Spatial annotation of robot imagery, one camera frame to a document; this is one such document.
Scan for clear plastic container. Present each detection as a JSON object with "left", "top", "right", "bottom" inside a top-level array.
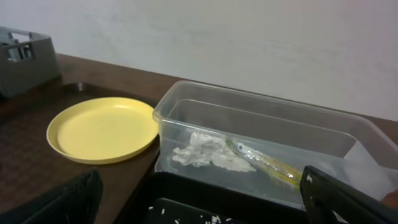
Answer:
[{"left": 153, "top": 81, "right": 397, "bottom": 209}]

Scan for yellow round plate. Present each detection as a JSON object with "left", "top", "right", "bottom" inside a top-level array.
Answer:
[{"left": 46, "top": 97, "right": 159, "bottom": 165}]

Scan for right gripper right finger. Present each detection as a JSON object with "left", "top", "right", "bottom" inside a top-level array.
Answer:
[{"left": 300, "top": 166, "right": 397, "bottom": 224}]

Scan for green snack wrapper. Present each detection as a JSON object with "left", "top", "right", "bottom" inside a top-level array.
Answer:
[{"left": 225, "top": 139, "right": 302, "bottom": 189}]

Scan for rice food scraps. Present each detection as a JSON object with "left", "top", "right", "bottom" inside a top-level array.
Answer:
[{"left": 143, "top": 205, "right": 239, "bottom": 224}]

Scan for black waste tray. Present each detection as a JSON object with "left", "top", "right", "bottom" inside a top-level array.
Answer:
[{"left": 116, "top": 172, "right": 308, "bottom": 223}]

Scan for grey plastic dish rack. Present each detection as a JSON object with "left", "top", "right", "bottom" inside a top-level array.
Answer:
[{"left": 1, "top": 27, "right": 62, "bottom": 99}]

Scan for white tissue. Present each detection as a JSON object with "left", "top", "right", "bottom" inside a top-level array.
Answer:
[{"left": 172, "top": 132, "right": 256, "bottom": 172}]

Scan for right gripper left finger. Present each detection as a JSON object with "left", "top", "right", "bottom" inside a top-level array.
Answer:
[{"left": 1, "top": 170, "right": 103, "bottom": 224}]

